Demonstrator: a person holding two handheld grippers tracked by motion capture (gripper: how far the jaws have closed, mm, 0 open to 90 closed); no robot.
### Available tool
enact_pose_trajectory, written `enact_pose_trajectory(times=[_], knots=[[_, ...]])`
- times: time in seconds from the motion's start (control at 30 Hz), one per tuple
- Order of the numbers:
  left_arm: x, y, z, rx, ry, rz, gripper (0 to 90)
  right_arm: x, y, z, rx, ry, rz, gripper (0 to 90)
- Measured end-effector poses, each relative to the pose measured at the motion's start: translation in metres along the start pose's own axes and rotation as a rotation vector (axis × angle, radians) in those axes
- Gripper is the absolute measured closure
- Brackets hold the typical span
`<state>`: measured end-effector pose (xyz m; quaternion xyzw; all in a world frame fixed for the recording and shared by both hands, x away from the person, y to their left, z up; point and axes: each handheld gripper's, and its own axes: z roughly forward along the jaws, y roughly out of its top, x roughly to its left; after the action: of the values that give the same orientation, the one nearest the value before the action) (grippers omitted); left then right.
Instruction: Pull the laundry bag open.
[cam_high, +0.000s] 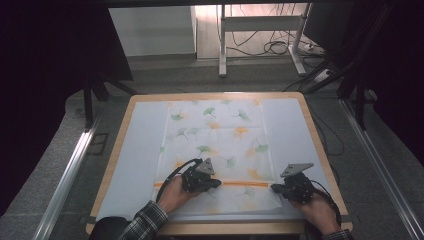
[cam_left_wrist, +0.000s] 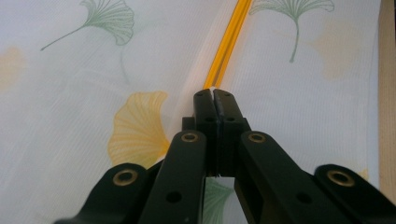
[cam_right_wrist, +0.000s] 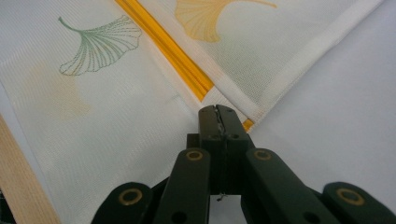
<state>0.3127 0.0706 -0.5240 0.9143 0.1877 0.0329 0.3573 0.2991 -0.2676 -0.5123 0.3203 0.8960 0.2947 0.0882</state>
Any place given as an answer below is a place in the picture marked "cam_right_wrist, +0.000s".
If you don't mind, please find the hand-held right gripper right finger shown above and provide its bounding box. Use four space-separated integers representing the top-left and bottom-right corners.
216 105 256 196

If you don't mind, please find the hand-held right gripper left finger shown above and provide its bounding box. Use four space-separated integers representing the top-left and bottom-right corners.
186 105 226 196

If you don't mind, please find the white leaf-print mesh bag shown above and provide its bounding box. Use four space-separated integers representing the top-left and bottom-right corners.
0 0 386 224

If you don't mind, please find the light wooden edge strip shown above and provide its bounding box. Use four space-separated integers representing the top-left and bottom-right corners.
0 115 62 224

